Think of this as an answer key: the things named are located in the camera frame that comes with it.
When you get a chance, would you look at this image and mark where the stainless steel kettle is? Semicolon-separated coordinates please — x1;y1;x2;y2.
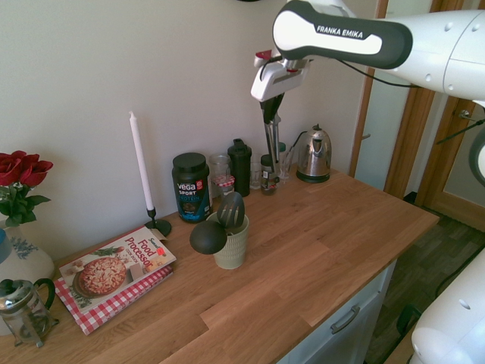
295;124;333;178

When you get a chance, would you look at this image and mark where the wooden glazed door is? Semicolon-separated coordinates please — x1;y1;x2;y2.
383;0;485;231

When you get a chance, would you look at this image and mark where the Food Processor cookbook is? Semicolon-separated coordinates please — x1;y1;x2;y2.
58;226;177;315

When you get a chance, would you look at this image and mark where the white floral vase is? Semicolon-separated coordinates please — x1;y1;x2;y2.
0;218;56;282

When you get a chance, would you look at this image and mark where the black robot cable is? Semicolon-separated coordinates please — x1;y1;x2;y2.
340;59;420;89

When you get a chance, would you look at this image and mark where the red roses bunch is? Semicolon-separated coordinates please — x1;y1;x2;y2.
0;150;55;228

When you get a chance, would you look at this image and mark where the red gingham book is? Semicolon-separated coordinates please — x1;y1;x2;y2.
53;265;175;337

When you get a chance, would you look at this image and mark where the black shaker bottle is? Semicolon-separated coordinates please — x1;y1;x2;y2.
227;138;253;198

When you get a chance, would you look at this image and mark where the clear glass jar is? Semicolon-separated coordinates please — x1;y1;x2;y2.
208;152;233;179

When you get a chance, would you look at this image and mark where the black kettle base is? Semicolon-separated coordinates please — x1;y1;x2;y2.
295;168;332;184

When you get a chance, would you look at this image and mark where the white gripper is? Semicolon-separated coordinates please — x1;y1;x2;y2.
250;58;313;124

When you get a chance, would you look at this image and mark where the black candle holder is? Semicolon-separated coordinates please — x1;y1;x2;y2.
144;206;173;235

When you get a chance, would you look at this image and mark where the wooden door frame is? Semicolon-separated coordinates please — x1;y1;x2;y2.
347;0;391;180

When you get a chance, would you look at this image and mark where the metal drawer handle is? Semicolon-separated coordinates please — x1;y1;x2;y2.
330;305;361;335

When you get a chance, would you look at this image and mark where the green textured utensil holder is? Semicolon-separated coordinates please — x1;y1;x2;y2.
206;212;250;271

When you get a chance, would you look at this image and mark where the jar with red gingham lid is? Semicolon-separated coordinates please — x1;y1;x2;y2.
211;174;236;199

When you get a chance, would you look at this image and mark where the black Vega protein tub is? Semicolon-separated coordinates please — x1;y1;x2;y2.
171;152;213;224

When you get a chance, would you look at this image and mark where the white kitchen cabinet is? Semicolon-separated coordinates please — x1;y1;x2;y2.
279;260;397;364

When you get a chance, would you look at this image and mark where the dark grey ladle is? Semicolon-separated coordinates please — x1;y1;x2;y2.
189;220;229;255

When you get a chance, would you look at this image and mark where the grey slotted spoon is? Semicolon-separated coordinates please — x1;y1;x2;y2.
216;191;246;229

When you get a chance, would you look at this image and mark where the spice jar with dark lid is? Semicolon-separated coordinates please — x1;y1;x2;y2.
260;154;280;196

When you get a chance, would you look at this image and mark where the tall white candle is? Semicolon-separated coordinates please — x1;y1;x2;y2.
128;110;155;211

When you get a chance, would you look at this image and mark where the glass French press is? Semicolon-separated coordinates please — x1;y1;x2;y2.
0;278;61;350

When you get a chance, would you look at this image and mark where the red white wrist camera mount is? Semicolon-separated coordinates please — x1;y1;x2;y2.
253;49;283;69

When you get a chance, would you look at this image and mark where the clear drinking glass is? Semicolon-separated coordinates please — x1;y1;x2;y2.
249;152;264;190

